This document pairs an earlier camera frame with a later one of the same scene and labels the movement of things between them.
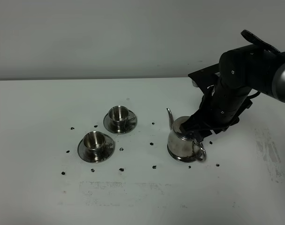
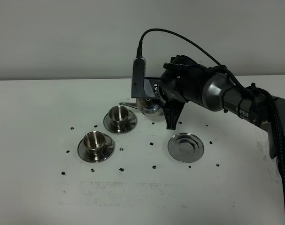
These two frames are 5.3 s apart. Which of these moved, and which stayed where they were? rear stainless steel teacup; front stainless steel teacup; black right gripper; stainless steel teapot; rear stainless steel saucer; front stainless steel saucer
Moved: stainless steel teapot; black right gripper
Stayed: front stainless steel teacup; rear stainless steel teacup; front stainless steel saucer; rear stainless steel saucer
